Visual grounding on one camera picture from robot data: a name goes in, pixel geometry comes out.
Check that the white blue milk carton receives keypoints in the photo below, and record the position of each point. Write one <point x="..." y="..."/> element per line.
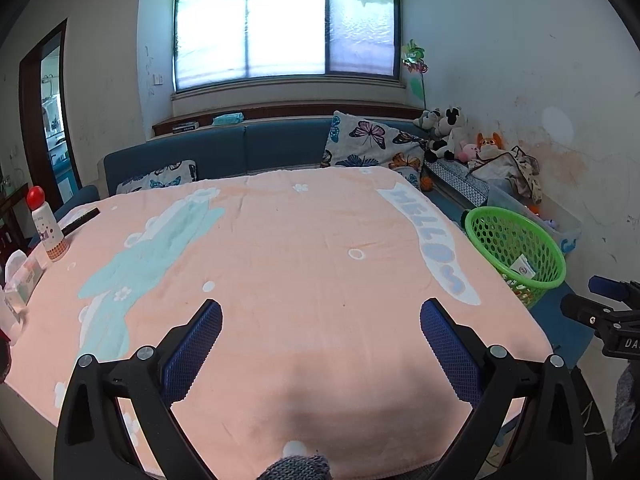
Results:
<point x="522" y="266"/>

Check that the orange fox plush toy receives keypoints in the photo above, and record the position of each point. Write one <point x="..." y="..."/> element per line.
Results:
<point x="489" y="141"/>

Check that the teal tissue pack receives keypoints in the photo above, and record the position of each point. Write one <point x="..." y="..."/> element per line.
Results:
<point x="227" y="119"/>

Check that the large butterfly pillow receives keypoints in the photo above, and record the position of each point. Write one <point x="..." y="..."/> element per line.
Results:
<point x="365" y="140"/>

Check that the person's grey knit clothing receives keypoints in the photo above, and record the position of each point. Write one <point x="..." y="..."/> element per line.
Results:
<point x="295" y="469"/>

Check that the window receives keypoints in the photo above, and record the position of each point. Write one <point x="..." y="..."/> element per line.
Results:
<point x="285" y="20"/>

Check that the pink printed blanket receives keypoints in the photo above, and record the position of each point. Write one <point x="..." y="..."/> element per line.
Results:
<point x="300" y="285"/>

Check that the grey white plush toy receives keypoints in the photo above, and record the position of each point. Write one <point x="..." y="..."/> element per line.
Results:
<point x="426" y="121"/>

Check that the black flat box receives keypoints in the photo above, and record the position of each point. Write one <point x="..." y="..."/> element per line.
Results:
<point x="185" y="126"/>

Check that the orange ball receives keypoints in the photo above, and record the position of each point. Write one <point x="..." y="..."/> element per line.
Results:
<point x="425" y="183"/>

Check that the white bottle red cap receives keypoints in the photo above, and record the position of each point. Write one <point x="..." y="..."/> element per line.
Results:
<point x="47" y="230"/>

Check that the pink plush toy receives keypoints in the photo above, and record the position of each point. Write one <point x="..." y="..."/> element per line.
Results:
<point x="470" y="152"/>

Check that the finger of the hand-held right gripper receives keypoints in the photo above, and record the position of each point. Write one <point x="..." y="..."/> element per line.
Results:
<point x="582" y="307"/>
<point x="605" y="285"/>

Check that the clear plastic container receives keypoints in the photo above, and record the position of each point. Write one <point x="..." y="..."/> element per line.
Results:
<point x="10" y="310"/>

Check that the wooden window ledge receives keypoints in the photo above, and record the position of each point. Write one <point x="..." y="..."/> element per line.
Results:
<point x="300" y="110"/>

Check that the person's right forearm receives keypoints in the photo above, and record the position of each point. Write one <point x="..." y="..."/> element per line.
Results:
<point x="627" y="400"/>

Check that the black remote control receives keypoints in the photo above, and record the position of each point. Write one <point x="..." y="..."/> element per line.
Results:
<point x="80" y="219"/>

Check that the clear storage box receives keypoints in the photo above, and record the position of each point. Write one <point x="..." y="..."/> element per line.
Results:
<point x="570" y="240"/>

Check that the blue sofa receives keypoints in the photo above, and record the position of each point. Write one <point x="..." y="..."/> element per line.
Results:
<point x="275" y="150"/>

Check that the grey patterned cushion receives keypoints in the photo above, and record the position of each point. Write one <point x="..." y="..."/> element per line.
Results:
<point x="457" y="180"/>

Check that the beige cloth bag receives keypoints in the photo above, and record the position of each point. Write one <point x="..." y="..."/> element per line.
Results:
<point x="510" y="170"/>

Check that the black white cow plush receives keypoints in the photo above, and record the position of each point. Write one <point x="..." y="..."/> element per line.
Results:
<point x="450" y="132"/>

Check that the colourful pinwheel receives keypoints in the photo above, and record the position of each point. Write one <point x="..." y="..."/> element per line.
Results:
<point x="415" y="60"/>

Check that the green plastic basket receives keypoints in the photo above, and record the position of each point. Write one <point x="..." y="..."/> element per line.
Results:
<point x="537" y="284"/>

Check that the small butterfly pillow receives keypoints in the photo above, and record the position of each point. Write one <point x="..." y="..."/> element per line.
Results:
<point x="155" y="179"/>

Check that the white pink small box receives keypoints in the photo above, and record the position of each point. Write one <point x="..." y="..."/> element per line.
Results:
<point x="27" y="272"/>

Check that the wooden doorway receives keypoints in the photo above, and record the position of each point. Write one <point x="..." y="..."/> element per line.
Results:
<point x="27" y="110"/>

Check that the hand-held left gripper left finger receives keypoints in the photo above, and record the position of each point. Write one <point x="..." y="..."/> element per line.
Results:
<point x="195" y="350"/>

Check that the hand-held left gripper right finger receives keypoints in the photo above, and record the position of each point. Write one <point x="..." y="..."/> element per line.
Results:
<point x="450" y="350"/>

